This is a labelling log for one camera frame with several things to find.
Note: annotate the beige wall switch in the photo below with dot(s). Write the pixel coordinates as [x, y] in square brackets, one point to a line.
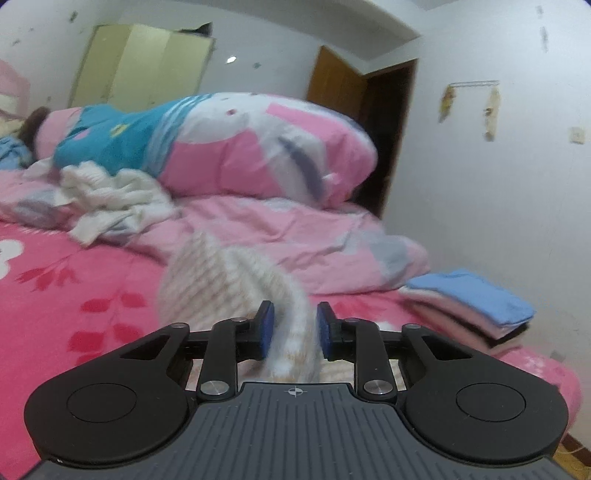
[577, 134]

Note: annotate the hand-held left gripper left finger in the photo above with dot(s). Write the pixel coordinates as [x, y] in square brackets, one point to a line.
[267, 330]

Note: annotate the pale pink folded garment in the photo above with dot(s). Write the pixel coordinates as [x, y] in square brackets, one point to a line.
[452, 323]

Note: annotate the white wall hook rail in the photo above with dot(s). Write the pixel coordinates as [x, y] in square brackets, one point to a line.
[475, 83]

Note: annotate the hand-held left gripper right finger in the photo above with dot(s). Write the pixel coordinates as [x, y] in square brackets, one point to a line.
[323, 330]

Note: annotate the pale yellow wardrobe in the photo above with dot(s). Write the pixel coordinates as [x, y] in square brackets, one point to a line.
[138, 69]

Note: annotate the beige checked knit cardigan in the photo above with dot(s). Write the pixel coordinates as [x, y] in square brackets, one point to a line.
[207, 286]

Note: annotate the brown garment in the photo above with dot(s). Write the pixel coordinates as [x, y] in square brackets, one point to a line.
[34, 124]

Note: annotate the dark wooden door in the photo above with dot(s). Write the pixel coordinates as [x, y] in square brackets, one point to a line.
[364, 129]

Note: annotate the pink and white headboard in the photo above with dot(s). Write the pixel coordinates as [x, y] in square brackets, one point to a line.
[14, 92]

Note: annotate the pink printed quilt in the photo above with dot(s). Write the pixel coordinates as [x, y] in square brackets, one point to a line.
[254, 152]

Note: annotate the light blue printed garment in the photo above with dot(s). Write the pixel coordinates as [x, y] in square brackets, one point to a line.
[14, 152]

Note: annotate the white knit garment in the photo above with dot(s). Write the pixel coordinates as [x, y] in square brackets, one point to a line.
[115, 194]

